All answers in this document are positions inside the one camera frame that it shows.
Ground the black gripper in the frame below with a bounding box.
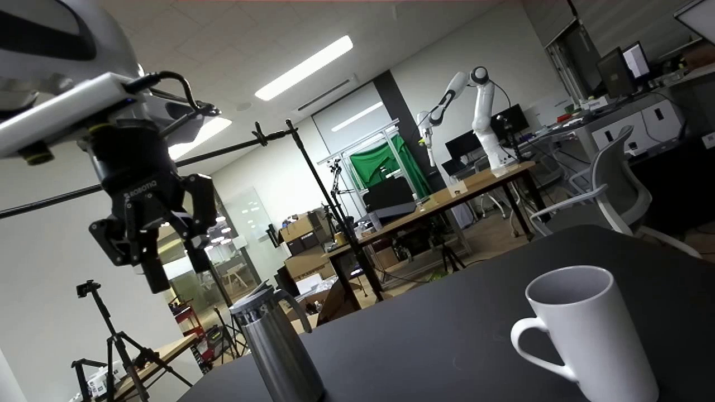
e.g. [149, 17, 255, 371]
[79, 120, 221, 295]

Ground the grey metal drinking bottle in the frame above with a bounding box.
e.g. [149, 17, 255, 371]
[227, 284, 329, 402]

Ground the wide ceiling light panel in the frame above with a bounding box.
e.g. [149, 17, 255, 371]
[165, 115, 234, 163]

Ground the black boom pole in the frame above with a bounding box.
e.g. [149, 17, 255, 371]
[0, 120, 300, 224]

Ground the cardboard box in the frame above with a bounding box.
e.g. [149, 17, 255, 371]
[283, 247, 339, 284]
[279, 211, 335, 254]

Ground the black light stand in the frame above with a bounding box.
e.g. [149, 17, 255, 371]
[283, 119, 387, 303]

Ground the long ceiling light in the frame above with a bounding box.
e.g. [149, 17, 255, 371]
[252, 34, 357, 103]

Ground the green screen cloth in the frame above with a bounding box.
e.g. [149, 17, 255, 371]
[346, 131, 434, 200]

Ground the long wooden table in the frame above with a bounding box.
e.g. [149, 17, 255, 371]
[322, 159, 555, 302]

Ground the black monitor beside robot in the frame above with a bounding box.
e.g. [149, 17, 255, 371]
[487, 103, 535, 140]

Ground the white ceramic mug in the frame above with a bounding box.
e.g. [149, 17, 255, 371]
[510, 264, 662, 402]

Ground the white mesh office chair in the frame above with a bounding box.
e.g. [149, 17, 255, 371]
[527, 122, 703, 262]

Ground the dark computer monitor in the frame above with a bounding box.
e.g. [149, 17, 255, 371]
[595, 46, 637, 100]

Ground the white cabinet with drawers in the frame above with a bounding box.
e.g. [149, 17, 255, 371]
[585, 96, 688, 159]

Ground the lit computer monitor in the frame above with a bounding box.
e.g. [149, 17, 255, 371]
[621, 40, 654, 83]

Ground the black camera tripod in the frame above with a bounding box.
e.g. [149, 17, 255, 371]
[69, 278, 195, 402]

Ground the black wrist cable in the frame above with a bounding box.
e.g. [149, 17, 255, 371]
[121, 69, 221, 119]

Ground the white wrist camera mount plate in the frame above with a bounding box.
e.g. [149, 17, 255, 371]
[0, 72, 142, 167]

